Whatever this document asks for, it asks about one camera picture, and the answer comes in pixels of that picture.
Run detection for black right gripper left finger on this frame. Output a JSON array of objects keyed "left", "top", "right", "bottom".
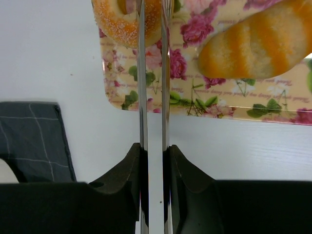
[{"left": 90, "top": 143, "right": 148, "bottom": 234}]

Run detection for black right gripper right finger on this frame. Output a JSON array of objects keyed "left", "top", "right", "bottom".
[{"left": 163, "top": 145, "right": 224, "bottom": 234}]

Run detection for sugared donut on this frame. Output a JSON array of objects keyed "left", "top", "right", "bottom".
[{"left": 92, "top": 0, "right": 161, "bottom": 48}]

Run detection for metal bread tongs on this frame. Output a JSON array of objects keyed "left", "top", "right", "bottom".
[{"left": 136, "top": 0, "right": 174, "bottom": 234}]

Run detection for striped long bread roll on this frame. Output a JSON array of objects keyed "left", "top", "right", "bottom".
[{"left": 198, "top": 0, "right": 312, "bottom": 79}]

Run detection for dark checked placemat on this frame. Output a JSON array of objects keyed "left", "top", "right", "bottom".
[{"left": 0, "top": 101, "right": 76, "bottom": 182}]

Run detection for floral rectangular tray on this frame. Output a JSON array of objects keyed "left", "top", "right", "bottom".
[{"left": 99, "top": 0, "right": 312, "bottom": 125}]

